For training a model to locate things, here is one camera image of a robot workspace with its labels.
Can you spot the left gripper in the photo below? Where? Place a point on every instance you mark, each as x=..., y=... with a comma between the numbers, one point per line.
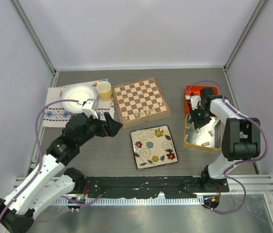
x=113, y=126

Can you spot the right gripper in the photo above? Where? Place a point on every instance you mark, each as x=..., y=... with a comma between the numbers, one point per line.
x=198, y=123

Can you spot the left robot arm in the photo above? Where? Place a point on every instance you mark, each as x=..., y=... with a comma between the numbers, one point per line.
x=51, y=178

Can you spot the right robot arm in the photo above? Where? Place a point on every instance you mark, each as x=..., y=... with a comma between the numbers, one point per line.
x=241, y=137

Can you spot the gold metal tin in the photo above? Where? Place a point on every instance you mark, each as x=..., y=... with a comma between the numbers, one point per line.
x=194, y=140

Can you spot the light piece lying tin bottom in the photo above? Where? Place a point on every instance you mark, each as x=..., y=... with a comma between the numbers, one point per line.
x=205, y=144

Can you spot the wooden chessboard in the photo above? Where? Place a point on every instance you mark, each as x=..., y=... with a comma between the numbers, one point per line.
x=137, y=95

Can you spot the yellow mug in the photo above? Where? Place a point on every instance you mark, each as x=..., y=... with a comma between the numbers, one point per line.
x=104, y=89

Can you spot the floral square plate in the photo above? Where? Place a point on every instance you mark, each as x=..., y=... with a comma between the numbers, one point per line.
x=153, y=147

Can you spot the white round bowl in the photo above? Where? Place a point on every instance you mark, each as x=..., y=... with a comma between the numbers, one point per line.
x=81, y=92

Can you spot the patterned placemat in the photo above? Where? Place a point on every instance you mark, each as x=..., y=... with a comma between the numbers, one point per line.
x=56, y=116

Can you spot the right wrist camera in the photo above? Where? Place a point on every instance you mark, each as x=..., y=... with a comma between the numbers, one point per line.
x=193, y=101

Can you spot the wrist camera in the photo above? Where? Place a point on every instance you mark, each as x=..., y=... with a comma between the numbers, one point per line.
x=89, y=108
x=193, y=101

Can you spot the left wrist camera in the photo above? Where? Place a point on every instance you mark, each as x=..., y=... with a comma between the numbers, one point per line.
x=89, y=108

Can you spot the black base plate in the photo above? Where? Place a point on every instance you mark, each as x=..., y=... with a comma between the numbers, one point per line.
x=145, y=187

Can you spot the white slotted cable duct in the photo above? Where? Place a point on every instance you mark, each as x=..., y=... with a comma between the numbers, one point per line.
x=160, y=200

